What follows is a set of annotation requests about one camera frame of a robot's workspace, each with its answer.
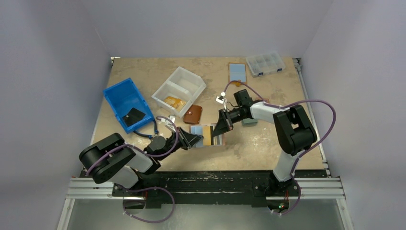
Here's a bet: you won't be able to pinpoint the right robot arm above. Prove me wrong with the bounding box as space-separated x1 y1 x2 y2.
212 90 317 191

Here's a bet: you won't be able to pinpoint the blue plastic bin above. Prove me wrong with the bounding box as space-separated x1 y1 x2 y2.
103 78 155 134

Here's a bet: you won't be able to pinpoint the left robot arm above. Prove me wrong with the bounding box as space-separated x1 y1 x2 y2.
79 127 204 188

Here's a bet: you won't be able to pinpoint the white double compartment bin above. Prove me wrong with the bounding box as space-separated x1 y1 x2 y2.
152 67 206 118

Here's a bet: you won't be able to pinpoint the black card holder in bin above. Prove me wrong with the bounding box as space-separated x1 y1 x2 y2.
123 108 146 127

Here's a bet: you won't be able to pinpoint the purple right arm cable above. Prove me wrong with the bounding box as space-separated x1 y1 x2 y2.
224 80 337 217

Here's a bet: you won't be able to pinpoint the brown leather card holder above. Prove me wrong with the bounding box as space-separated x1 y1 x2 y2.
183 104 203 125

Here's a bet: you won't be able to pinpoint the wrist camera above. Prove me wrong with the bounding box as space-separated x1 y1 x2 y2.
215 92 227 110
160 115 176 132

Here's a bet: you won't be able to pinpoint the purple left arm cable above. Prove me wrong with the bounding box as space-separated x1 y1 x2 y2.
86 115 180 224

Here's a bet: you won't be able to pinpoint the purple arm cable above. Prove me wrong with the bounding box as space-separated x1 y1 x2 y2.
86 115 180 224
224 80 337 217

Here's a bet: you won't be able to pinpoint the gold credit card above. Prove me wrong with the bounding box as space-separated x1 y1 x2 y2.
163 96 179 108

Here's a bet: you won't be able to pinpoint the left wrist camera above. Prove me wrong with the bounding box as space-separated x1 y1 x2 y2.
160 115 176 132

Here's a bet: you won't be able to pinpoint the green card holder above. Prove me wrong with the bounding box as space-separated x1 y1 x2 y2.
241 118 258 127

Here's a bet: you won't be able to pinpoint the clear plastic organizer box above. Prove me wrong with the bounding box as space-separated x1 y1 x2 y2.
246 51 286 77

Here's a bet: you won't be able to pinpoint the orange open card holder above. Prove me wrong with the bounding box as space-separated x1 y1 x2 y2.
229 63 247 86

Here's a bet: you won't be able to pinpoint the black mounting base plate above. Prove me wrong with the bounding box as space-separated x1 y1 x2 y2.
112 170 328 210

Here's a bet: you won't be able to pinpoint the gold card from holder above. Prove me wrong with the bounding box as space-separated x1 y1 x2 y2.
171 98 186 111

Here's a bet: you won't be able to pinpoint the aluminium frame rail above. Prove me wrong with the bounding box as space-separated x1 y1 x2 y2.
57 57 354 230

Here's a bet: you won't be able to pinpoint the blue handled wire cutters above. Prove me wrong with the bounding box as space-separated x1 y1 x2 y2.
133 119 159 139

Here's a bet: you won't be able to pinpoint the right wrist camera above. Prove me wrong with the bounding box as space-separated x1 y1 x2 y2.
215 92 227 110

